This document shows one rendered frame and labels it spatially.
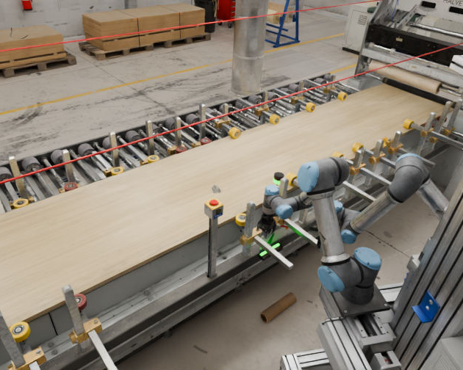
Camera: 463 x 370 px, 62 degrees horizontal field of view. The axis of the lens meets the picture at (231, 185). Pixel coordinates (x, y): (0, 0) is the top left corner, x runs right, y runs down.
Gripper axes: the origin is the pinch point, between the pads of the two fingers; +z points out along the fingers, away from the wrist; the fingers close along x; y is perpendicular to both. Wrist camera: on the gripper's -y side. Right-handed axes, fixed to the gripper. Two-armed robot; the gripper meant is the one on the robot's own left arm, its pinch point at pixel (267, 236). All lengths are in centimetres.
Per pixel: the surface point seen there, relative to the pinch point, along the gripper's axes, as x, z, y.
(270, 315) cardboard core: 6, 84, -13
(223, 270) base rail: -16.0, 20.8, 19.1
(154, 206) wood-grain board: -69, 1, 15
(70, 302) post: -44, -14, 96
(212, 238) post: -19.0, -9.2, 27.3
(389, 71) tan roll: 1, -15, -292
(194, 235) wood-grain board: -34.8, 0.8, 21.7
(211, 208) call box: -19.1, -31.0, 29.5
